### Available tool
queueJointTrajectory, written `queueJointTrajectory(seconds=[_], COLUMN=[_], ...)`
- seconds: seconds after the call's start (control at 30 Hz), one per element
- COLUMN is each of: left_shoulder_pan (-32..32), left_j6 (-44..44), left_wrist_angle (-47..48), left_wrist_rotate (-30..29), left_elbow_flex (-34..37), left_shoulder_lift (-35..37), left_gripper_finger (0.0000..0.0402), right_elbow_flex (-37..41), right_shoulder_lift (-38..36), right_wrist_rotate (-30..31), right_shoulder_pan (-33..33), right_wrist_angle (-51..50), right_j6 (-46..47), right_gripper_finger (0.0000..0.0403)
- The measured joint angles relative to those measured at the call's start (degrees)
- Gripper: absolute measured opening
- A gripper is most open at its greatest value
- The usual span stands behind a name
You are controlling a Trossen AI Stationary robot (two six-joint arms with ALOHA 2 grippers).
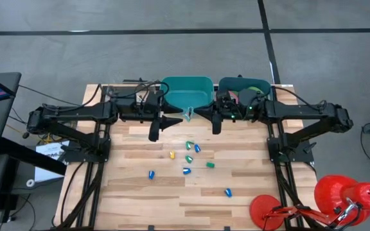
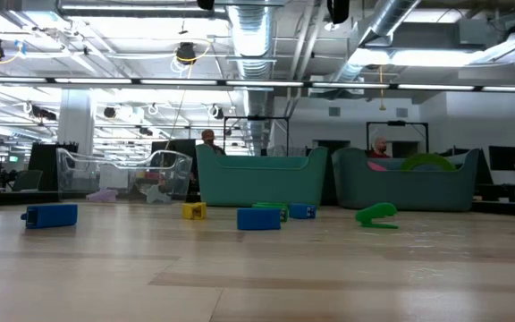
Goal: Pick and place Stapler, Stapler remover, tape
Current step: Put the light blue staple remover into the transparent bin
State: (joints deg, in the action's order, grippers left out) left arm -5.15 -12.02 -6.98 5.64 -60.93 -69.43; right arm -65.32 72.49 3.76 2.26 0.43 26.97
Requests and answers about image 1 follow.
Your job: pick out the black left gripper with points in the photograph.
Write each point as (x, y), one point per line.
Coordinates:
(144, 112)

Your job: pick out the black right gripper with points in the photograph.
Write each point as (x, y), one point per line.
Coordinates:
(231, 109)

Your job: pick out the mint staple remover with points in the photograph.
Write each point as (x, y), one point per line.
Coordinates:
(188, 116)

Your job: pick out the pink tape roll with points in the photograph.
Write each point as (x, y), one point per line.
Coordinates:
(234, 96)

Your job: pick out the blue mini stapler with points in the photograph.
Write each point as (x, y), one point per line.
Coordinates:
(228, 192)
(187, 171)
(197, 148)
(151, 174)

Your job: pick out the yellow mini stapler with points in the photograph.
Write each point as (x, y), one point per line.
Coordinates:
(171, 154)

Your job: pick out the green mini stapler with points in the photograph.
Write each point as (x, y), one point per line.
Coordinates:
(210, 165)
(189, 145)
(189, 158)

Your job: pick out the green tape roll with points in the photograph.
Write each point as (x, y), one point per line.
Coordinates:
(260, 90)

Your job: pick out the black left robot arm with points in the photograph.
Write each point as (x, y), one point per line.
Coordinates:
(75, 112)

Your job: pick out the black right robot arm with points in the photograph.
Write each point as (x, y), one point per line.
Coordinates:
(300, 112)

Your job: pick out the small white tape roll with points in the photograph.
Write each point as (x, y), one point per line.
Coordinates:
(27, 183)

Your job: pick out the teal plastic bin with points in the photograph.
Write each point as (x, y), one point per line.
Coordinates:
(188, 93)

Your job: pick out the dusty blue plastic bin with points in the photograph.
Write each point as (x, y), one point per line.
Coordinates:
(226, 84)

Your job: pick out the red desk lamp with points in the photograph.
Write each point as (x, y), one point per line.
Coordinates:
(332, 192)

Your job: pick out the black round knob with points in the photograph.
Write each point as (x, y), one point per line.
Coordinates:
(26, 135)

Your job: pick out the black metal rig frame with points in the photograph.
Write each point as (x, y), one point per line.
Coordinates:
(90, 192)

